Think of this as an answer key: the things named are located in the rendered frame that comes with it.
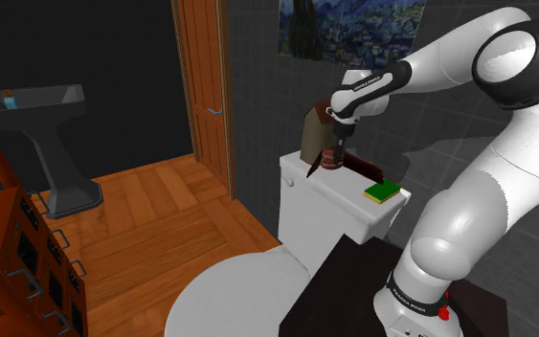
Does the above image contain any dark red round jar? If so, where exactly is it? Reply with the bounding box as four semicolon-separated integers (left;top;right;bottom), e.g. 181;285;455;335
321;147;344;170

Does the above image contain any dark brown long slab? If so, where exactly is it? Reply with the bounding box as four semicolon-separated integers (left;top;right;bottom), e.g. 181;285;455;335
342;152;386;185

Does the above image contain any black pointed wedge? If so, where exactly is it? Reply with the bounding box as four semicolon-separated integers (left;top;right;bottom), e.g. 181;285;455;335
305;155;323;179

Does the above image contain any green and yellow sponge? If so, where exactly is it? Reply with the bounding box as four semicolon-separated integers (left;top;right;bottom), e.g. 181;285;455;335
363;179;403;206

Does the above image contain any white toilet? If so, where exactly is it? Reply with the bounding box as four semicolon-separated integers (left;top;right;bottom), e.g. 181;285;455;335
164;149;413;337

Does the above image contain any blue night sky painting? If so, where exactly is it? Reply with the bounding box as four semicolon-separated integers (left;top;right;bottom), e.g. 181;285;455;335
278;0;427;71

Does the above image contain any orange wooden door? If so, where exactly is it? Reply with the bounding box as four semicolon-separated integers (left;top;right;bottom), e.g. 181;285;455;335
169;0;238;200

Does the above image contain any dark robot stand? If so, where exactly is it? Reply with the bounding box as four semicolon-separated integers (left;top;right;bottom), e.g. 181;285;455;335
278;234;511;337

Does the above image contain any orange wooden drawer cabinet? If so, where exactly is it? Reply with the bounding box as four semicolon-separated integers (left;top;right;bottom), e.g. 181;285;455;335
0;116;89;337

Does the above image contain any dark pedestal sink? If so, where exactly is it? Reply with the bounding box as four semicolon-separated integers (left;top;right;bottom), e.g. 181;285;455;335
0;76;105;221

